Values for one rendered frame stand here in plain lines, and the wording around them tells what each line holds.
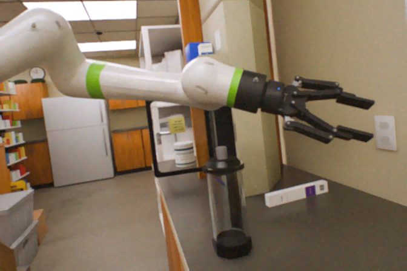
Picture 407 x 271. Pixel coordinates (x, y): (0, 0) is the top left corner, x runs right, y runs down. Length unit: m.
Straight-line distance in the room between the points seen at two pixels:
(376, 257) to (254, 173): 0.51
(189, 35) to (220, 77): 0.86
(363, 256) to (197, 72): 0.56
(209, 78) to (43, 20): 0.43
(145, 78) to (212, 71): 0.24
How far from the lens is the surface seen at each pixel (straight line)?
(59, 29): 0.79
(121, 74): 0.80
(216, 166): 0.66
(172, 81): 0.74
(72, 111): 5.97
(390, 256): 0.79
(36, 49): 0.78
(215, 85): 0.58
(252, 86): 0.58
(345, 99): 0.67
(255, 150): 1.09
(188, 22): 1.44
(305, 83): 0.66
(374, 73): 1.09
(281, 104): 0.61
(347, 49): 1.18
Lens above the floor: 1.32
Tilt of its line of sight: 3 degrees down
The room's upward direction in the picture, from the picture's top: 7 degrees counter-clockwise
